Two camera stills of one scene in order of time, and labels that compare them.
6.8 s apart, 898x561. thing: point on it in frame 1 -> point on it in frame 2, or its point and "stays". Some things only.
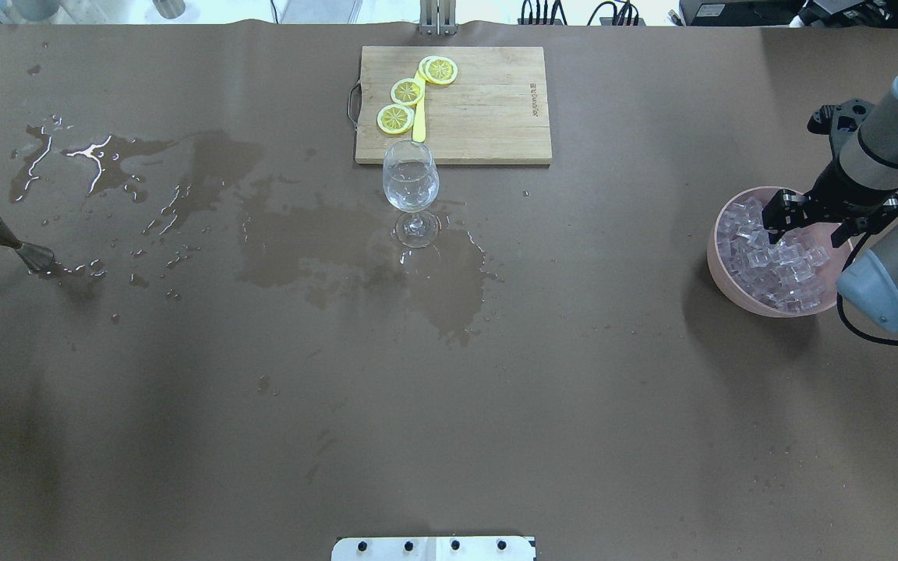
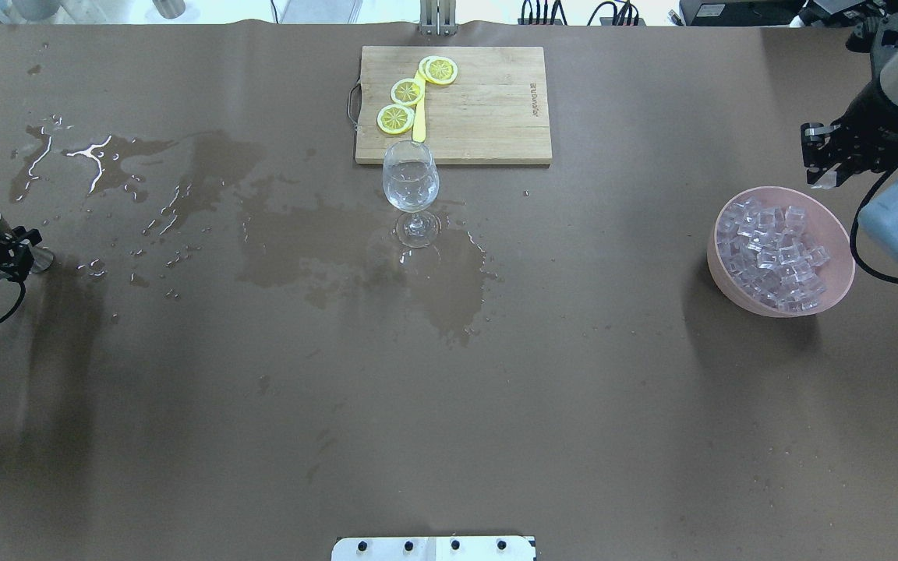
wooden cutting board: (495, 111) stays
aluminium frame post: (437, 18) stays
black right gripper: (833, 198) -> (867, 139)
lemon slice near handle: (395, 119) stays
